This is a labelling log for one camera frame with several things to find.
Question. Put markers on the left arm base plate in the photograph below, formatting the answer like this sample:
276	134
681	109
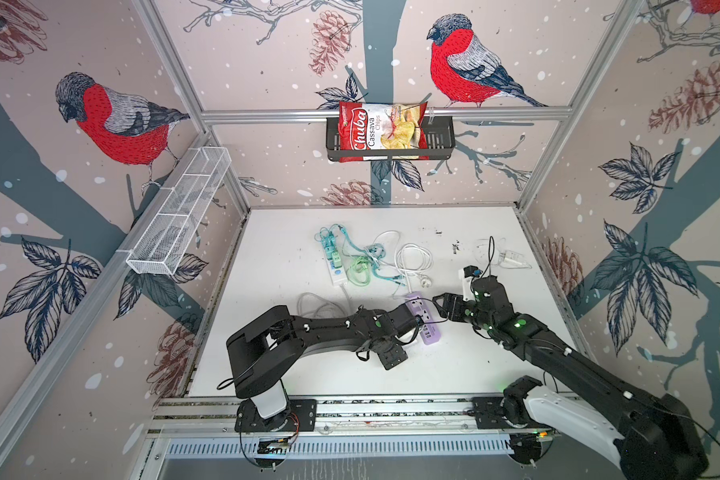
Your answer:
298	416

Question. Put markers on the purple power strip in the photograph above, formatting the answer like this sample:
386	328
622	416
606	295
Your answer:
426	313

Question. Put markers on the white charger adapter with cable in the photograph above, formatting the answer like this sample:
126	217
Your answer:
492	252

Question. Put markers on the black wall basket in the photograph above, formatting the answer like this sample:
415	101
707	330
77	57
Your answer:
433	138

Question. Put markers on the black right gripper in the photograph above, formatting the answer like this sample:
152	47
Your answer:
454	300

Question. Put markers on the aluminium front rail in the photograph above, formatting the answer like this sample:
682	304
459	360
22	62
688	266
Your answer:
378	415

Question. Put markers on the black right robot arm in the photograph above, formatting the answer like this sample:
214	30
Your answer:
646	437

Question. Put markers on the teal plug adapter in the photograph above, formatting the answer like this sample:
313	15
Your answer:
328	243

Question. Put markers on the white wire wall basket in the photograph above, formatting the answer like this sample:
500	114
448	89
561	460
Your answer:
165	241

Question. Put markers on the white blue power strip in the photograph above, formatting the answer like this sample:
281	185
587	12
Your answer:
337	271

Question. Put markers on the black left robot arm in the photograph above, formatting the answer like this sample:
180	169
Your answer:
263	351

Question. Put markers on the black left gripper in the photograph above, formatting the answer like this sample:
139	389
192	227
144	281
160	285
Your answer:
395	358

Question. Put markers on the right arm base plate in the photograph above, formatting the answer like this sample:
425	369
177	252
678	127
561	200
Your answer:
499	413

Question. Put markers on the red chips bag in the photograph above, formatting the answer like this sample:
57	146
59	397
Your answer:
368	127

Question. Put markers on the green plug adapter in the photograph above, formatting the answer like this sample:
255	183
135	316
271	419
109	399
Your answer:
335	261

